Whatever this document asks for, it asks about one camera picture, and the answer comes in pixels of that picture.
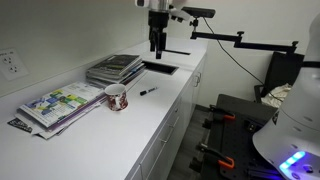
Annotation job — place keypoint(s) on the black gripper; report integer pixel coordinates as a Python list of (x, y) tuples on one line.
[(157, 20)]

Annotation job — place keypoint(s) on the black marker pen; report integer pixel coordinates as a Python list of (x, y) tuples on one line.
[(148, 91)]

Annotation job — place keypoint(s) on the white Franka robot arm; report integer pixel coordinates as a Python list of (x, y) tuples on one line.
[(296, 110)]

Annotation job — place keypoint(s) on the red and white patterned mug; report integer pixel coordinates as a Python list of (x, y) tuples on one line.
[(117, 100)]

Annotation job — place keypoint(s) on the dark cover magazine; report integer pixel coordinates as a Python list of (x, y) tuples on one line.
[(115, 64)]

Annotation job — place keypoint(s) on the magazine stack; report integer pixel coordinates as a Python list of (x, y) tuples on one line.
[(100, 81)]

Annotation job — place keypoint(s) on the white cabinet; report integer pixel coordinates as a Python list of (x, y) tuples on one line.
[(173, 133)]

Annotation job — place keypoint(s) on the purple edged booklet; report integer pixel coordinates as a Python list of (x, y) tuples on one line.
[(87, 108)]

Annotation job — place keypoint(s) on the colourful chart brochure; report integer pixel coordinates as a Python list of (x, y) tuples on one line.
[(60, 101)]

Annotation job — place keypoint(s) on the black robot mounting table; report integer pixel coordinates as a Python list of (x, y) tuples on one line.
[(240, 133)]

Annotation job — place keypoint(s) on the black chair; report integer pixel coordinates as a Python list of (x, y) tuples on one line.
[(283, 71)]

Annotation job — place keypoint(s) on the cream crumpled bag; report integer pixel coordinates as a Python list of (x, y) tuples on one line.
[(275, 96)]

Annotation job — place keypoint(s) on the white paper pile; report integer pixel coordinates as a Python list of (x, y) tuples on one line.
[(50, 134)]

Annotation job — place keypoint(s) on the black printed card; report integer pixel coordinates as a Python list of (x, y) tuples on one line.
[(19, 125)]

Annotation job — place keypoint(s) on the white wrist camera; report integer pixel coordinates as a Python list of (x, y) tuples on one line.
[(178, 14)]

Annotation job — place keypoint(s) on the black stereo camera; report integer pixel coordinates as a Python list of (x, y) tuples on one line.
[(199, 12)]

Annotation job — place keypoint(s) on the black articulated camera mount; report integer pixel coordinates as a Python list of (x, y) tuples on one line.
[(253, 45)]

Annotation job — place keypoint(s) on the white wall outlet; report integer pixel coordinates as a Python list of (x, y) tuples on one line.
[(11, 64)]

